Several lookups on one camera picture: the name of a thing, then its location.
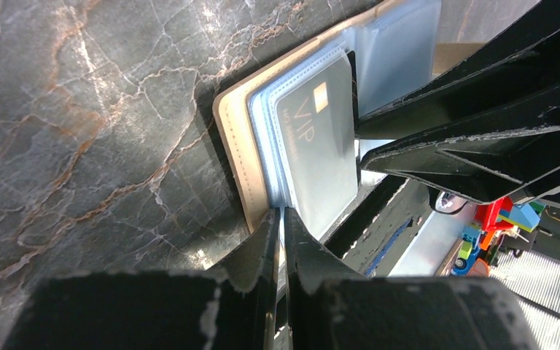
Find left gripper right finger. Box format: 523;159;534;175
284;208;366;349

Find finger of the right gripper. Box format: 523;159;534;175
362;120;560;204
357;1;560;139

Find colourful toy blocks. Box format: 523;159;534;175
451;197;546;276

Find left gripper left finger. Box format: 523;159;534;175
211;209;281;349

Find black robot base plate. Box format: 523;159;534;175
324;176;431;276

